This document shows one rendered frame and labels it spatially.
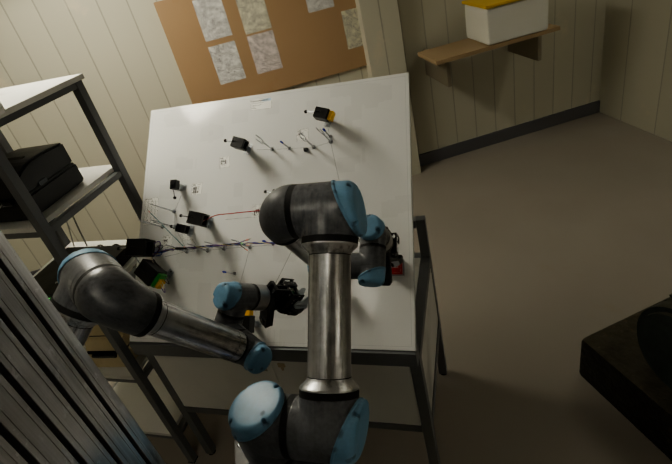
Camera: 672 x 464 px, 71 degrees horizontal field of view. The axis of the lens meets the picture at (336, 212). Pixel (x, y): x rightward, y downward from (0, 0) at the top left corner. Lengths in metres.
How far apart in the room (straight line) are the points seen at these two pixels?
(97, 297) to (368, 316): 0.96
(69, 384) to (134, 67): 3.55
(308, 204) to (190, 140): 1.29
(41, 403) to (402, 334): 1.25
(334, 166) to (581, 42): 3.66
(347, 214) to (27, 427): 0.59
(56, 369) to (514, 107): 4.59
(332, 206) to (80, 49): 3.40
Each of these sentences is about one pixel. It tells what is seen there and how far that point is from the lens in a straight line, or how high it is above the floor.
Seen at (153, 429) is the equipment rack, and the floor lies 0.24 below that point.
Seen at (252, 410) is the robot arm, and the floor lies 1.39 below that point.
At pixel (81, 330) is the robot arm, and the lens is 1.15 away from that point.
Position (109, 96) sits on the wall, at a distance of 4.17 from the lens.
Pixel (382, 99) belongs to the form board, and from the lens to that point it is 1.85.
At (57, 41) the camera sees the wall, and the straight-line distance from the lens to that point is 4.16.
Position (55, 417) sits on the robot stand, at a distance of 0.62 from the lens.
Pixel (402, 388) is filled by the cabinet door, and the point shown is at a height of 0.63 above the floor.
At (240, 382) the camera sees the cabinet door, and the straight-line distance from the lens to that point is 2.14.
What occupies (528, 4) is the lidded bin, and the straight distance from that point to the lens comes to 4.06.
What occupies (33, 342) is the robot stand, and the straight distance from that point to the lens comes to 0.62.
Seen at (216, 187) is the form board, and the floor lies 1.32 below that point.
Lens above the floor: 2.12
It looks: 31 degrees down
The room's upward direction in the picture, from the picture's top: 14 degrees counter-clockwise
